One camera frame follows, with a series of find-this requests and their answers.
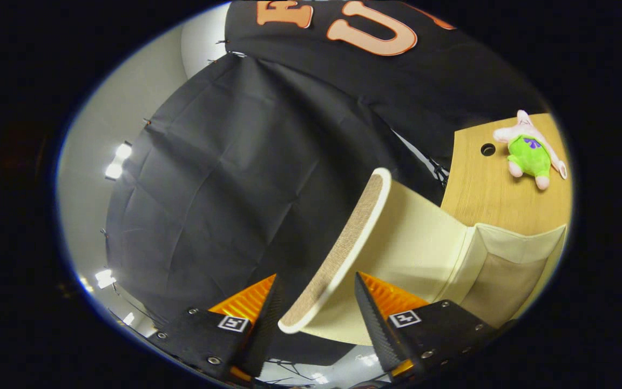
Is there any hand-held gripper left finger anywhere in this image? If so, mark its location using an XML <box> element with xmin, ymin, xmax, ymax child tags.
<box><xmin>152</xmin><ymin>274</ymin><xmax>283</xmax><ymax>382</ymax></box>

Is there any pink and green plush toy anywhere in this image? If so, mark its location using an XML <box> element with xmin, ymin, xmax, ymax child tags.
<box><xmin>493</xmin><ymin>110</ymin><xmax>568</xmax><ymax>191</ymax></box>

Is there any ceiling light panel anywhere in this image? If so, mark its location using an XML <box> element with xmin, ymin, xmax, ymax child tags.
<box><xmin>94</xmin><ymin>269</ymin><xmax>118</xmax><ymax>290</ymax></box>
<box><xmin>104</xmin><ymin>142</ymin><xmax>134</xmax><ymax>182</ymax></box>

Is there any cream fabric storage box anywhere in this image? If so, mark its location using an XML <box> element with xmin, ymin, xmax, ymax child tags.
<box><xmin>279</xmin><ymin>167</ymin><xmax>568</xmax><ymax>346</ymax></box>

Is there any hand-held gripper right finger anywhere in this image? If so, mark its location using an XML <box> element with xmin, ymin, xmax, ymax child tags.
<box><xmin>354</xmin><ymin>272</ymin><xmax>509</xmax><ymax>383</ymax></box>

